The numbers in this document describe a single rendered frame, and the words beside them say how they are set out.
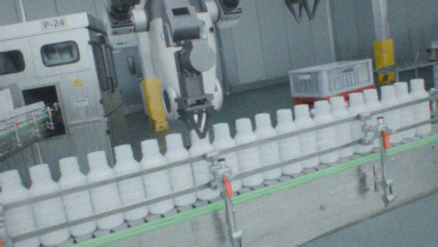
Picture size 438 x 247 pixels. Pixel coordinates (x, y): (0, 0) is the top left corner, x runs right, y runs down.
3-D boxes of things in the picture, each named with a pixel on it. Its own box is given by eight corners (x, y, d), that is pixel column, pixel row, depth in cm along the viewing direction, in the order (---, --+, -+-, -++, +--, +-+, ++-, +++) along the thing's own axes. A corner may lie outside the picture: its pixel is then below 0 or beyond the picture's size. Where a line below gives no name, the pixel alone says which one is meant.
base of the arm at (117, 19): (134, 26, 149) (127, 1, 153) (137, 12, 142) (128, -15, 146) (111, 29, 146) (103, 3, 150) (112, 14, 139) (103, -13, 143)
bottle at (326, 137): (328, 156, 115) (321, 99, 112) (343, 159, 109) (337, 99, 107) (312, 162, 112) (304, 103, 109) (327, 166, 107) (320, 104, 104)
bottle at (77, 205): (93, 223, 92) (77, 153, 89) (101, 230, 87) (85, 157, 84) (67, 232, 89) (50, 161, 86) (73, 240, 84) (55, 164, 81)
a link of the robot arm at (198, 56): (196, 19, 94) (160, 23, 91) (217, 10, 84) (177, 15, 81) (205, 69, 96) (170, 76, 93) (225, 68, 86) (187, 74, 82)
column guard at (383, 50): (386, 84, 1010) (382, 40, 992) (375, 84, 1047) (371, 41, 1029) (398, 81, 1025) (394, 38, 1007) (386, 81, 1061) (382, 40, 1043)
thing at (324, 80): (324, 97, 317) (321, 69, 314) (289, 97, 353) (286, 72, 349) (375, 84, 346) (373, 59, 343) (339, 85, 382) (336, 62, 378)
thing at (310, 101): (328, 124, 322) (324, 97, 318) (293, 121, 357) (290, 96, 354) (378, 109, 350) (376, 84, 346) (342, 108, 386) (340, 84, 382)
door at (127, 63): (120, 116, 1269) (106, 49, 1235) (120, 116, 1278) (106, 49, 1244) (151, 110, 1306) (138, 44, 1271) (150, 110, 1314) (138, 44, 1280)
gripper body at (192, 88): (188, 107, 88) (182, 73, 87) (174, 105, 98) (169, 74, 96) (215, 102, 91) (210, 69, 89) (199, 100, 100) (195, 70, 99)
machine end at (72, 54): (50, 176, 599) (19, 41, 566) (137, 161, 606) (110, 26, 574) (6, 215, 442) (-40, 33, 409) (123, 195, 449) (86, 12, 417)
